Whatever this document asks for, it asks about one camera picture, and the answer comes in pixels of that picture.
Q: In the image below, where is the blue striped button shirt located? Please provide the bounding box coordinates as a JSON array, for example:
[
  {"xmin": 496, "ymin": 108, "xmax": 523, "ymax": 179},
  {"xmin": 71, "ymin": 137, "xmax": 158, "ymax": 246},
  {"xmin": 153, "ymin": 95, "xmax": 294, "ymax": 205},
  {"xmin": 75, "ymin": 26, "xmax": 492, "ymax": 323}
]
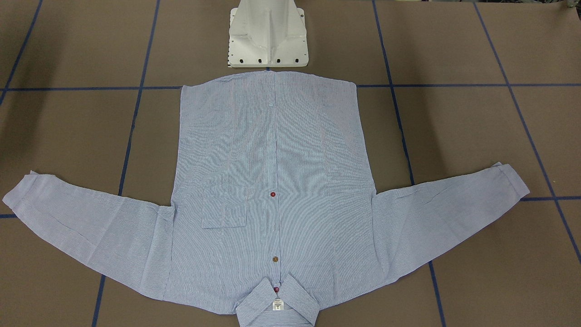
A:
[{"xmin": 3, "ymin": 72, "xmax": 529, "ymax": 327}]

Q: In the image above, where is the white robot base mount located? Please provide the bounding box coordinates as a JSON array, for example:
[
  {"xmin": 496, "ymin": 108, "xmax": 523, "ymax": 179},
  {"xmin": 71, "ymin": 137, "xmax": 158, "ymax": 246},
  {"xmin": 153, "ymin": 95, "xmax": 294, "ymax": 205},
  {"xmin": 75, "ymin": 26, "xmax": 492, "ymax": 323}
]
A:
[{"xmin": 227, "ymin": 0, "xmax": 309, "ymax": 68}]

